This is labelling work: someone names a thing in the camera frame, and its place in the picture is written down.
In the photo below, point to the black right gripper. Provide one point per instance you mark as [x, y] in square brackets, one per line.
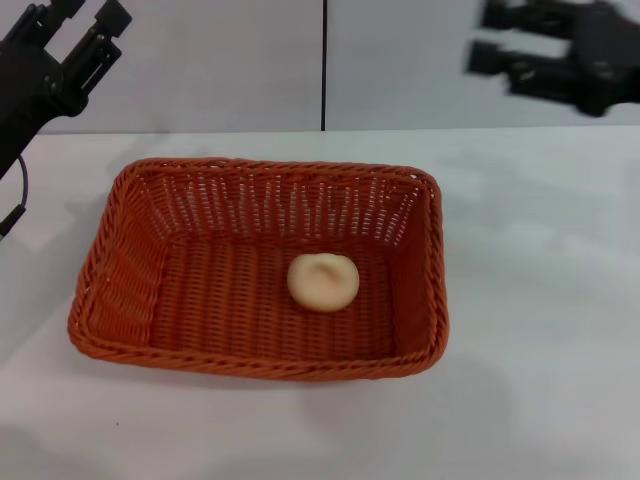
[607, 55]

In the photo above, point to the round pale bread bun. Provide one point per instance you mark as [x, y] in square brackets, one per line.
[322, 282]

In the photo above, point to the orange woven rectangular basket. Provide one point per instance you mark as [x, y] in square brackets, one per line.
[225, 310]

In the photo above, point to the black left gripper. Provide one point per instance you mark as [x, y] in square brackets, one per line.
[25, 95]

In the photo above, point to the black vertical wall seam strip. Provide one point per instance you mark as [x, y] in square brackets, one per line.
[323, 65]

